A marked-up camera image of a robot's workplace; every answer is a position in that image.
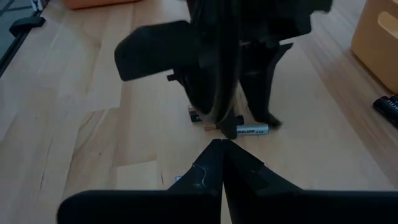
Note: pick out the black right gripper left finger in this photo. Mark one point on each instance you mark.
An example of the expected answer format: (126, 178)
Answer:
(186, 207)

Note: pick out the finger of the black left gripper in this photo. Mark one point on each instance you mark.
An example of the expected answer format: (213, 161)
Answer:
(256, 81)
(192, 90)

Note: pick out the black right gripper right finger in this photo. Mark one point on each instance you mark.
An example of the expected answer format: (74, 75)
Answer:
(280, 207)

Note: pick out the orange plastic tray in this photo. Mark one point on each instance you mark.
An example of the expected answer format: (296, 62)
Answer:
(93, 3)

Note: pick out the yellow plastic bin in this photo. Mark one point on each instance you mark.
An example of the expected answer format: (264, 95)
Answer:
(370, 46)

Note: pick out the black frame clamp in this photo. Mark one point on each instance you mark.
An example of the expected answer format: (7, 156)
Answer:
(26, 25)

